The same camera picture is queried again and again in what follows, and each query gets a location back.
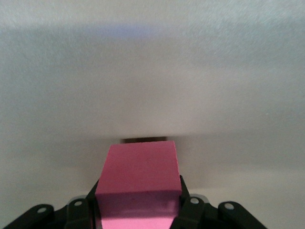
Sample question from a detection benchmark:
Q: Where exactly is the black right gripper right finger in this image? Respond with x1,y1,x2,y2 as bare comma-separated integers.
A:
175,175,267,229

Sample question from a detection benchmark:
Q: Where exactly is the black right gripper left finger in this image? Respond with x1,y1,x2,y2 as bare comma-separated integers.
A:
0,177,102,229

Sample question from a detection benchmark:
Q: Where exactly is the red foam cube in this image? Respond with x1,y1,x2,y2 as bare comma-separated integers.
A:
94,140,182,229

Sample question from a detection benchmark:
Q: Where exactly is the brown paper table cover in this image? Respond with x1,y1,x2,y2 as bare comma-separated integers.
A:
0,0,305,229

